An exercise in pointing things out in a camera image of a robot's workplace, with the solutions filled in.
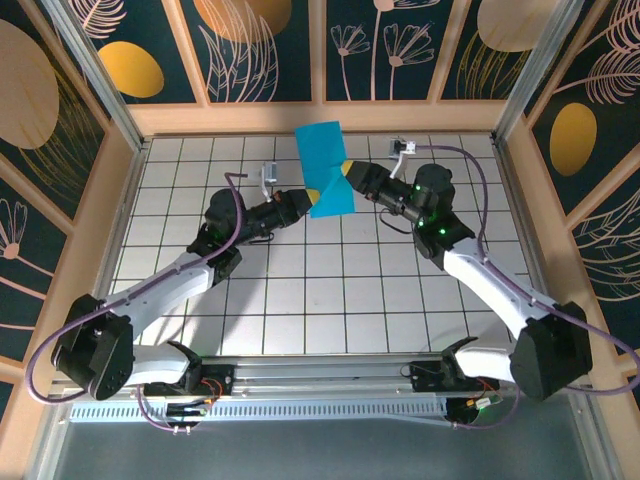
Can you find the black connector block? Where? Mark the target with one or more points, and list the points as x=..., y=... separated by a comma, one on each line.
x=187, y=412

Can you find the wall panel yellow grass lines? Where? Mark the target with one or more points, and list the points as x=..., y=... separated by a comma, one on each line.
x=480, y=65

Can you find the wall panel orange circle leaves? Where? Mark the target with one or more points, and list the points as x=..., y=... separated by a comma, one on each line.
x=240, y=60

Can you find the small green-lit circuit board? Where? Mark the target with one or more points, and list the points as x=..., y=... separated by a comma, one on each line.
x=485, y=404

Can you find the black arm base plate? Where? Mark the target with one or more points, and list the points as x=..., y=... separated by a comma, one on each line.
x=222, y=374
x=425, y=380

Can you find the wall panel pink feather leaves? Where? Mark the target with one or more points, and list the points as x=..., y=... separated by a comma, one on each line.
x=610, y=60

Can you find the aluminium table side rail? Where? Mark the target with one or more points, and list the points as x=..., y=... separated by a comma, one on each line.
x=515, y=200
x=131, y=195

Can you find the wall panel single pink flower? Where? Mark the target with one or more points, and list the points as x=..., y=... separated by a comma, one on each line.
x=20, y=280

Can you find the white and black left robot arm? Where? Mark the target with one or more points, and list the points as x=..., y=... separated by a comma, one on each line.
x=165, y=285

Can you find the dark wall panel yellow oval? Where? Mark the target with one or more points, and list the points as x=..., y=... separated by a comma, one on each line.
x=573, y=139
x=131, y=69

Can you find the wall panel pink leaf lines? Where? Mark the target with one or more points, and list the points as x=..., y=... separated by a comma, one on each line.
x=615, y=260

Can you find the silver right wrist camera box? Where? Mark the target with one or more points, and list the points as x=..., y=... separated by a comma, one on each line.
x=402, y=147

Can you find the aluminium frame post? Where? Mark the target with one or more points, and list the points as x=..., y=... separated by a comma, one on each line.
x=537, y=75
x=95, y=75

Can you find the long aluminium base rail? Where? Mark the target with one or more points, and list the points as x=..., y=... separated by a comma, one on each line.
x=320, y=375

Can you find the blue cloth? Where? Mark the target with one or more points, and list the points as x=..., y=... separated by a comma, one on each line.
x=322, y=150

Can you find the wall panel large beige circle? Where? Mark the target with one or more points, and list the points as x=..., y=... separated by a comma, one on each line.
x=30, y=100

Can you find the wall panel pink flower outlines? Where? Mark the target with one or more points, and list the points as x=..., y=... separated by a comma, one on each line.
x=370, y=75

